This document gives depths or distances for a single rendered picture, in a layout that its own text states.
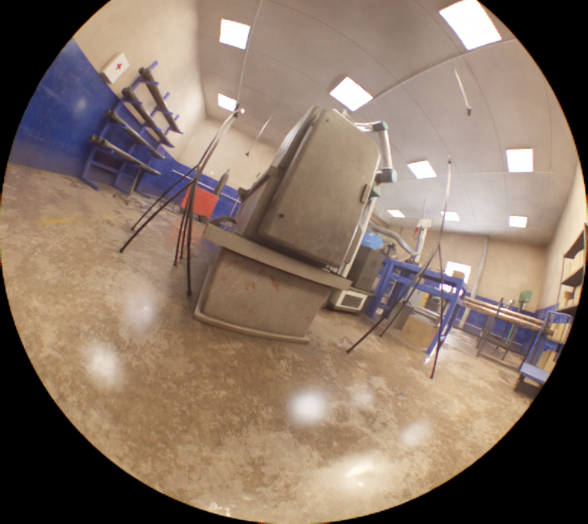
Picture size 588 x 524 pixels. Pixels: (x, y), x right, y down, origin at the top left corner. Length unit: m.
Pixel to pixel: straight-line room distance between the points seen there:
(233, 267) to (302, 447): 0.75
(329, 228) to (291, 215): 0.20
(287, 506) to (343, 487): 0.16
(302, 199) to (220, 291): 0.56
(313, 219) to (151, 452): 0.98
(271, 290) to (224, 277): 0.24
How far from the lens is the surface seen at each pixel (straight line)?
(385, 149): 2.12
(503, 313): 3.46
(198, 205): 4.66
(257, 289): 0.85
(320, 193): 0.81
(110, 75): 3.10
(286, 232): 0.74
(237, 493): 0.55
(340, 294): 1.93
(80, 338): 0.72
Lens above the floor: 0.54
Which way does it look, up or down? 4 degrees up
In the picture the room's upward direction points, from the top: 24 degrees clockwise
